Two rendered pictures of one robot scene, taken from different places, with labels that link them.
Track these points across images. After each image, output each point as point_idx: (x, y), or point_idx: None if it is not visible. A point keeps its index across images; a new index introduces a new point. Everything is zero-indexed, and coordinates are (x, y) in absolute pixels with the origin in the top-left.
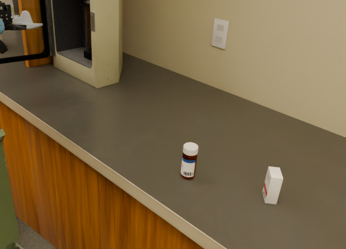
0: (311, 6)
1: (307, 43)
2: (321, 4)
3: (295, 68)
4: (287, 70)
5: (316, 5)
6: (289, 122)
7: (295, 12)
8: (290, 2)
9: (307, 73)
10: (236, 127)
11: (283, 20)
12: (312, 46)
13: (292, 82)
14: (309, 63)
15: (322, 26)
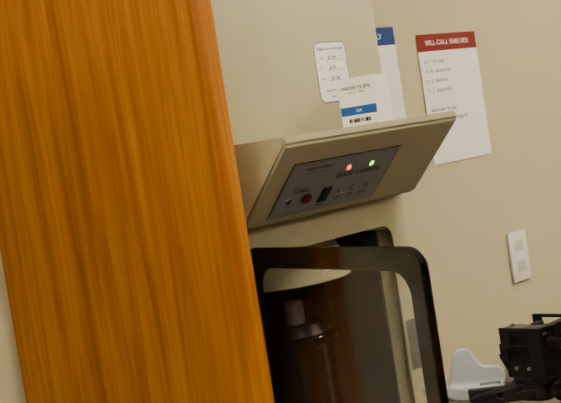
0: (430, 204)
1: (442, 259)
2: (437, 195)
3: (444, 305)
4: (437, 317)
5: (433, 199)
6: (507, 379)
7: (416, 219)
8: (406, 209)
9: (457, 304)
10: (555, 400)
11: (408, 240)
12: (449, 259)
13: (448, 331)
14: (455, 286)
15: (448, 224)
